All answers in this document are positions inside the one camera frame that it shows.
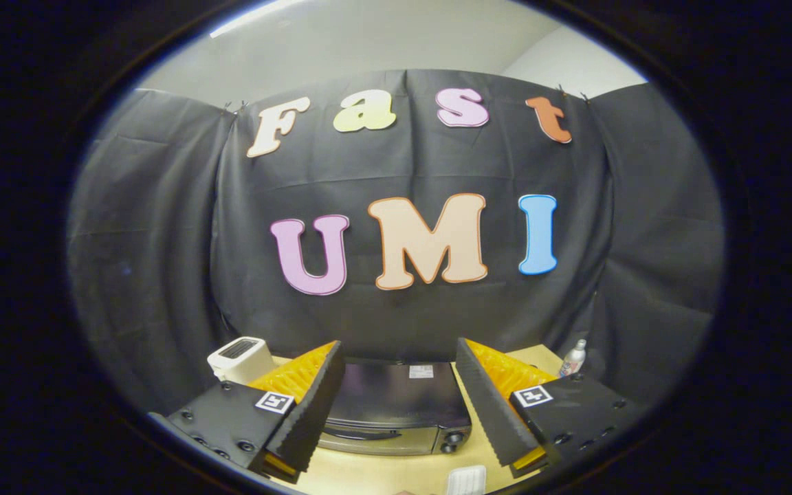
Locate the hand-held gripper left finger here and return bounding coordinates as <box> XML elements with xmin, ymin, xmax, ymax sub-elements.
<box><xmin>148</xmin><ymin>340</ymin><xmax>346</xmax><ymax>484</ymax></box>

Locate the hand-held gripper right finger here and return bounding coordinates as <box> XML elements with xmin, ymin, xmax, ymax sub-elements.
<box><xmin>456</xmin><ymin>338</ymin><xmax>644</xmax><ymax>480</ymax></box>

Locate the black toaster oven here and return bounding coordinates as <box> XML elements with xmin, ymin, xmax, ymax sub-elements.
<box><xmin>317</xmin><ymin>359</ymin><xmax>472</xmax><ymax>456</ymax></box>

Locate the white pop-up toaster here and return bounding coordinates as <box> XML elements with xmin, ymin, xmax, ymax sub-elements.
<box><xmin>207</xmin><ymin>336</ymin><xmax>276</xmax><ymax>386</ymax></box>

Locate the small white plate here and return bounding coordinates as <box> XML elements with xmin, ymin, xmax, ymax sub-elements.
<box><xmin>446</xmin><ymin>465</ymin><xmax>487</xmax><ymax>495</ymax></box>

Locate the white pink spray bottle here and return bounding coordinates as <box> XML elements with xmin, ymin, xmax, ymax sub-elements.
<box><xmin>559</xmin><ymin>338</ymin><xmax>587</xmax><ymax>379</ymax></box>

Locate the black backdrop cloth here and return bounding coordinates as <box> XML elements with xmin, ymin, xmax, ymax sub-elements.
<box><xmin>66</xmin><ymin>69</ymin><xmax>725</xmax><ymax>413</ymax></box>

